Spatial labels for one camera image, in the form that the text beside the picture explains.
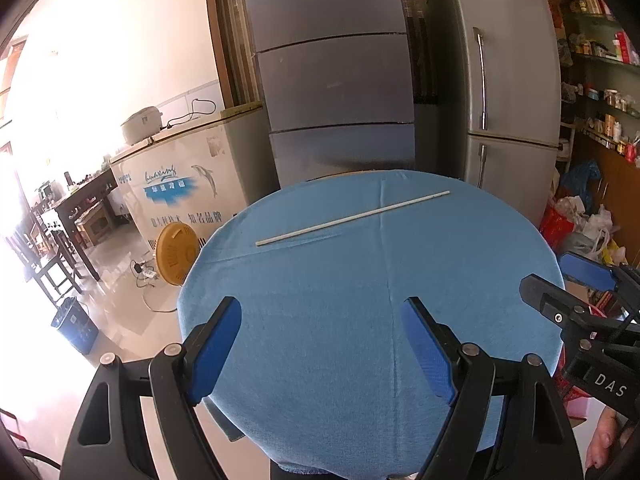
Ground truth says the grey plastic bag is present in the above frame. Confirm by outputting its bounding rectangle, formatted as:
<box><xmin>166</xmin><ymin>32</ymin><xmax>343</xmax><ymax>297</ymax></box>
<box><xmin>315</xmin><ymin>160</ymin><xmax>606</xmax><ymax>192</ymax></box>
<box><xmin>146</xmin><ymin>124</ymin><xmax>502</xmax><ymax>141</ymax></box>
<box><xmin>562</xmin><ymin>232</ymin><xmax>601</xmax><ymax>261</ymax></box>

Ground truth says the dark blue trash bin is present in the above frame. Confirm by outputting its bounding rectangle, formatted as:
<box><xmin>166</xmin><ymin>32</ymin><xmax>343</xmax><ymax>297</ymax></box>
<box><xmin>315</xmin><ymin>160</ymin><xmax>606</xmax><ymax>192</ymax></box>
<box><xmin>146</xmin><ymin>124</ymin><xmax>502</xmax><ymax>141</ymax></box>
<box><xmin>50</xmin><ymin>296</ymin><xmax>99</xmax><ymax>355</ymax></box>

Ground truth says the white plastic bag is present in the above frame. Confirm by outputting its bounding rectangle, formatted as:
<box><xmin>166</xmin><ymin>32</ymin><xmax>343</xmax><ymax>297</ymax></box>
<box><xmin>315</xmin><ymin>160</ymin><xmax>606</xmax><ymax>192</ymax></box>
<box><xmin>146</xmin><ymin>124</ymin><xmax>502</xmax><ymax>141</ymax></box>
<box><xmin>582</xmin><ymin>205</ymin><xmax>616</xmax><ymax>251</ymax></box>

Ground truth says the red shopping bag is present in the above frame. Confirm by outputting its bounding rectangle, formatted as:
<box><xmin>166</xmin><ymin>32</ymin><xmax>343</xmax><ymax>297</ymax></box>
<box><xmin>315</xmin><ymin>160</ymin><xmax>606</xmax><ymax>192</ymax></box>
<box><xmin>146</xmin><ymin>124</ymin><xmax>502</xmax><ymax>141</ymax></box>
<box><xmin>539</xmin><ymin>200</ymin><xmax>576</xmax><ymax>248</ymax></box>

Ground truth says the blue tablecloth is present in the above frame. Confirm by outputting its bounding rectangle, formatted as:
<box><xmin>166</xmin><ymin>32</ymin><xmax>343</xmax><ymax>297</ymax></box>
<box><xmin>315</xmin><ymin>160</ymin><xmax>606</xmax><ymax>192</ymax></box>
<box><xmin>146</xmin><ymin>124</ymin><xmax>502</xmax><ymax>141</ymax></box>
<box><xmin>177</xmin><ymin>170</ymin><xmax>561</xmax><ymax>476</ymax></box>

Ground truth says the wooden door frame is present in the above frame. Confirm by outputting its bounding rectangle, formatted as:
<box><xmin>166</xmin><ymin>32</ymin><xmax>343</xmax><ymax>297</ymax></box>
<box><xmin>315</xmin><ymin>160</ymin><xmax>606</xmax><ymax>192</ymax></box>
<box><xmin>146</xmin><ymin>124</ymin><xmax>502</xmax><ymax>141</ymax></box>
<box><xmin>202</xmin><ymin>0</ymin><xmax>266</xmax><ymax>111</ymax></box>

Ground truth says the long white rod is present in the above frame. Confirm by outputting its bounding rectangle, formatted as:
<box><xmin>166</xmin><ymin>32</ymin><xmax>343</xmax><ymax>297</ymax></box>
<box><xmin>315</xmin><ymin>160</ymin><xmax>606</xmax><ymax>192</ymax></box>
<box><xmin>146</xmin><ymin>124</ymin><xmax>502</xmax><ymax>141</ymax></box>
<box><xmin>256</xmin><ymin>190</ymin><xmax>451</xmax><ymax>247</ymax></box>

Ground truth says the black power cord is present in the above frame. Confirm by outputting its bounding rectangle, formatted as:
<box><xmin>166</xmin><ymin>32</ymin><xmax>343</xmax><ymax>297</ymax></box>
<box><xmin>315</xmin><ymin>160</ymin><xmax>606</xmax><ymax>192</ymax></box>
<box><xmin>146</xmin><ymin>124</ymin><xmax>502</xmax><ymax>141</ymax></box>
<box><xmin>165</xmin><ymin>97</ymin><xmax>223</xmax><ymax>128</ymax></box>

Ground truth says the grey three-door refrigerator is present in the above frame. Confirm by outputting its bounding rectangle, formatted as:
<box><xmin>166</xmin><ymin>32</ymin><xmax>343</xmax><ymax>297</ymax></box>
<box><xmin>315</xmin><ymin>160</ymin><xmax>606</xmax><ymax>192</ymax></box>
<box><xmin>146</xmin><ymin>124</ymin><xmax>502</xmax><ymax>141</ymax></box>
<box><xmin>240</xmin><ymin>0</ymin><xmax>418</xmax><ymax>188</ymax></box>

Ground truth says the small wooden stool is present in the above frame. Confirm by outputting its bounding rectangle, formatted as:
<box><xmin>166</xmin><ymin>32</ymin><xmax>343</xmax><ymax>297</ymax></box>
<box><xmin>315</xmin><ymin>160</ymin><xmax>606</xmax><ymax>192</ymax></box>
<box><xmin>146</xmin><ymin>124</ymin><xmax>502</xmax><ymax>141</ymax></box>
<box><xmin>75</xmin><ymin>207</ymin><xmax>118</xmax><ymax>248</ymax></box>

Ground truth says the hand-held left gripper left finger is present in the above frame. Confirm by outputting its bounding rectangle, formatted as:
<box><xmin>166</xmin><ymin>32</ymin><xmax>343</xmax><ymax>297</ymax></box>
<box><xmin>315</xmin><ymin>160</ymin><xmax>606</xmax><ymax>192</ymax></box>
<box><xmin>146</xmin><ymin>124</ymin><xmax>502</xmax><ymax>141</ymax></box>
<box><xmin>60</xmin><ymin>296</ymin><xmax>243</xmax><ymax>480</ymax></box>

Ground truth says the person's right hand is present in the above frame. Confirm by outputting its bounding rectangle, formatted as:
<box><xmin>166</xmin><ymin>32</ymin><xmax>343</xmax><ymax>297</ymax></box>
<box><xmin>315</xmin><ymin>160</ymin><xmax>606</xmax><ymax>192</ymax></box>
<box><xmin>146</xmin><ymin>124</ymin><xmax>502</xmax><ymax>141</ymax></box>
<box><xmin>585</xmin><ymin>405</ymin><xmax>638</xmax><ymax>471</ymax></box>

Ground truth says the white rice cooker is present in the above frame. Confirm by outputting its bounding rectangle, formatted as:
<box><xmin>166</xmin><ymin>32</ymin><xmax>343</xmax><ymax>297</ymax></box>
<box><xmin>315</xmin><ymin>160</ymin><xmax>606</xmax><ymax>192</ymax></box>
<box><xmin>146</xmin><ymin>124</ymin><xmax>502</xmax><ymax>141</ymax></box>
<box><xmin>121</xmin><ymin>106</ymin><xmax>166</xmax><ymax>145</ymax></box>

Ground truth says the red plastic basket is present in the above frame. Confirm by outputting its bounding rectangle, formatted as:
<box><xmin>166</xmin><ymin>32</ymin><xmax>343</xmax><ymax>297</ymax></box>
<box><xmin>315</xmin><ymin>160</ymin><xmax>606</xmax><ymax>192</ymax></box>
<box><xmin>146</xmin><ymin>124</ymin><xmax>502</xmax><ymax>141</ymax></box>
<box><xmin>552</xmin><ymin>375</ymin><xmax>601</xmax><ymax>421</ymax></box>

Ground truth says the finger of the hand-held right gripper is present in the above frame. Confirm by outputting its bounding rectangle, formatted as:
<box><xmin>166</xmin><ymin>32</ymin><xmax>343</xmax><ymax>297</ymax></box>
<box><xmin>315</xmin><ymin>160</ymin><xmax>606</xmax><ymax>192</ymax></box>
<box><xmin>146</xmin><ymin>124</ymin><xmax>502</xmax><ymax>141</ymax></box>
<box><xmin>519</xmin><ymin>273</ymin><xmax>601</xmax><ymax>333</ymax></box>
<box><xmin>557</xmin><ymin>251</ymin><xmax>640</xmax><ymax>293</ymax></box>

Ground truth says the wooden shelf with jars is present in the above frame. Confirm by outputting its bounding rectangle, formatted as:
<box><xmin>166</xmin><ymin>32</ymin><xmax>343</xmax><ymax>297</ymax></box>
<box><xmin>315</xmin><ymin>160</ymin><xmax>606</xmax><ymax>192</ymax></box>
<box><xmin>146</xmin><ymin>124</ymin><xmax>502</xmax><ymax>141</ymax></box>
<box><xmin>542</xmin><ymin>0</ymin><xmax>640</xmax><ymax>256</ymax></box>

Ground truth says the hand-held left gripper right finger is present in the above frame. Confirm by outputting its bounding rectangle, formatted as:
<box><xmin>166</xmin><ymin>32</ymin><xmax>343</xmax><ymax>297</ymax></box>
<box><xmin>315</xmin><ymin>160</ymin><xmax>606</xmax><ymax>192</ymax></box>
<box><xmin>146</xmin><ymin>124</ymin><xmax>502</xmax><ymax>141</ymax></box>
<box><xmin>401</xmin><ymin>296</ymin><xmax>586</xmax><ymax>480</ymax></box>

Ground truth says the dark wooden table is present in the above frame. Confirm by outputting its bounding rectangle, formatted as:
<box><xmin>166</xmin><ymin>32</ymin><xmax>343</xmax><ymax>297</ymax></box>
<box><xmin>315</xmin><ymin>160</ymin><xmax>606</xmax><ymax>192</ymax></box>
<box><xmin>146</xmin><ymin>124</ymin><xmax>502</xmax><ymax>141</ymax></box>
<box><xmin>37</xmin><ymin>167</ymin><xmax>121</xmax><ymax>281</ymax></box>

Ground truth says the yellow round fan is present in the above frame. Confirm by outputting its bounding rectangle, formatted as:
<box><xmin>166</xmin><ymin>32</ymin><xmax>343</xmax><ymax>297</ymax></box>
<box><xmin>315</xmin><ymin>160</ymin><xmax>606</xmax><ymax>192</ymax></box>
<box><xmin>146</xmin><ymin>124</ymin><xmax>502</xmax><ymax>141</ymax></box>
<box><xmin>156</xmin><ymin>222</ymin><xmax>208</xmax><ymax>286</ymax></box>

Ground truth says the white power strip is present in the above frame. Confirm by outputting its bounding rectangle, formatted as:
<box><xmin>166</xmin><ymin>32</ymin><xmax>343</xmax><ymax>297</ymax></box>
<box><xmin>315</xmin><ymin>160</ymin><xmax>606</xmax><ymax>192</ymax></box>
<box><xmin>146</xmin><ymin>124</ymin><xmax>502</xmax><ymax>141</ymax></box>
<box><xmin>131</xmin><ymin>259</ymin><xmax>161</xmax><ymax>286</ymax></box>

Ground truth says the dark wooden chair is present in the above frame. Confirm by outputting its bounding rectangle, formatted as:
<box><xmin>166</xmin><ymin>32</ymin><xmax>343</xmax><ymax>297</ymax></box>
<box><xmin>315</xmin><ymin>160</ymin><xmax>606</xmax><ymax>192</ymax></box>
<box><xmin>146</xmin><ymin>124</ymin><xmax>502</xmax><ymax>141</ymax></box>
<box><xmin>5</xmin><ymin>210</ymin><xmax>83</xmax><ymax>301</ymax></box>

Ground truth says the hanging blue plastic bag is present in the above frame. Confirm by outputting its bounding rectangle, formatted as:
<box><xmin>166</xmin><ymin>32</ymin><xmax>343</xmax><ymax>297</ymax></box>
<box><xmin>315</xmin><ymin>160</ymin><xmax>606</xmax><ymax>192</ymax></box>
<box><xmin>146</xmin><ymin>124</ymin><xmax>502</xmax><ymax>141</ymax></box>
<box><xmin>562</xmin><ymin>160</ymin><xmax>603</xmax><ymax>206</ymax></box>

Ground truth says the white chest freezer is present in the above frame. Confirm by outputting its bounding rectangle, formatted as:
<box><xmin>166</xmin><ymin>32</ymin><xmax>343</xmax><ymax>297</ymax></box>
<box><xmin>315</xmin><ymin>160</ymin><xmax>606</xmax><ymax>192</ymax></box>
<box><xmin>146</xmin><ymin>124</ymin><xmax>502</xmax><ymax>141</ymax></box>
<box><xmin>109</xmin><ymin>102</ymin><xmax>278</xmax><ymax>256</ymax></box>

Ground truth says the silver two-door refrigerator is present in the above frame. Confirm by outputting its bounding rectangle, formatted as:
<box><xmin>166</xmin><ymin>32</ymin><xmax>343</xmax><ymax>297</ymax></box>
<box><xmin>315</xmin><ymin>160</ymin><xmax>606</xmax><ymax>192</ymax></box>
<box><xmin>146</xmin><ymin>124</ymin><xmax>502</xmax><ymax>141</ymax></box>
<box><xmin>425</xmin><ymin>0</ymin><xmax>563</xmax><ymax>226</ymax></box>

